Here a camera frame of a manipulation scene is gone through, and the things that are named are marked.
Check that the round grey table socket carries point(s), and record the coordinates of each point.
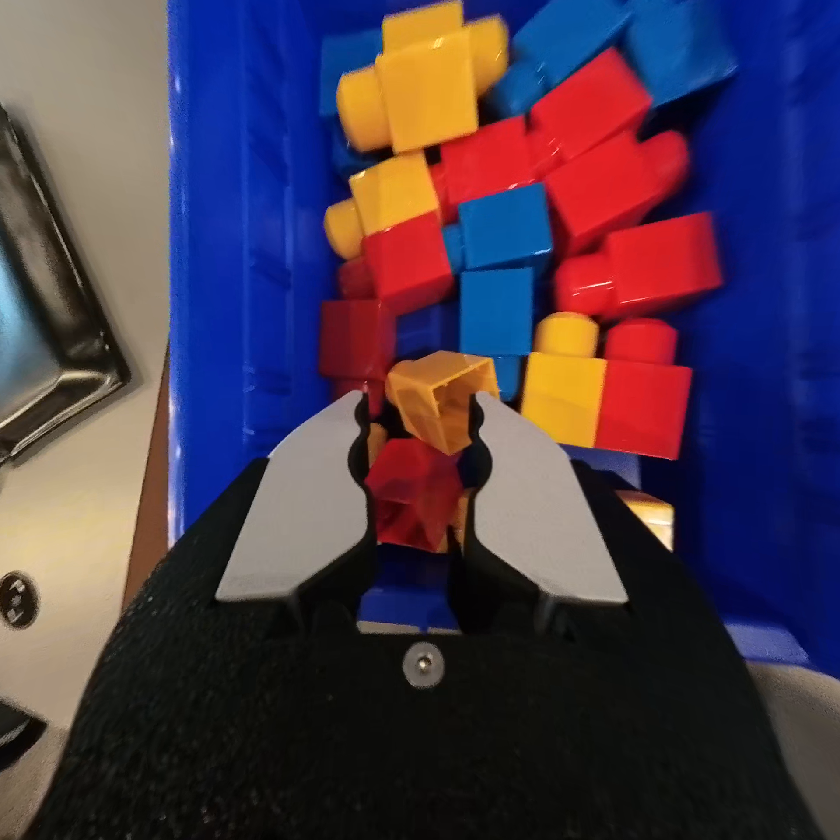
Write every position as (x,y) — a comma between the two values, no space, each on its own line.
(16,600)

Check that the black glossy device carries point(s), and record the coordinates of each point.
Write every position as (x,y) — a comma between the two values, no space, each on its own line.
(79,367)

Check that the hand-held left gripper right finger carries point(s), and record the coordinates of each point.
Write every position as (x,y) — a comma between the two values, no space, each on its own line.
(544,518)

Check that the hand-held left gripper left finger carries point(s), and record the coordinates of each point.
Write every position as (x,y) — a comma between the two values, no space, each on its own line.
(302,518)

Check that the pile of mega blocks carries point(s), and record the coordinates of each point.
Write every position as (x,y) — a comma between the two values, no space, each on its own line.
(617,184)

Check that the blue plastic bin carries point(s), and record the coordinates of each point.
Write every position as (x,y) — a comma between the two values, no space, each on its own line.
(262,197)

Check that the yellow mega block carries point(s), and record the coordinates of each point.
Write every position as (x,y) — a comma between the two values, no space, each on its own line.
(410,384)

